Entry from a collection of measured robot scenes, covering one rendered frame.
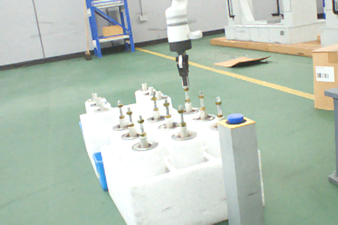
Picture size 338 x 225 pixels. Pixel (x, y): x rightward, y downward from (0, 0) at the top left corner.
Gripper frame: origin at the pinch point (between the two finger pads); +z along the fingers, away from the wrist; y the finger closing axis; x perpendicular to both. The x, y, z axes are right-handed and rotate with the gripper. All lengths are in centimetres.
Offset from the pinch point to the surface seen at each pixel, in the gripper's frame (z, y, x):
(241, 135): 6.9, 41.0, 17.5
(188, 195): 24.6, 35.0, 1.7
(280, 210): 36, 26, 26
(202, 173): 19.6, 32.7, 5.9
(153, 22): -5, -597, -127
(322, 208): 36, 26, 38
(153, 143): 10.3, 31.6, -6.5
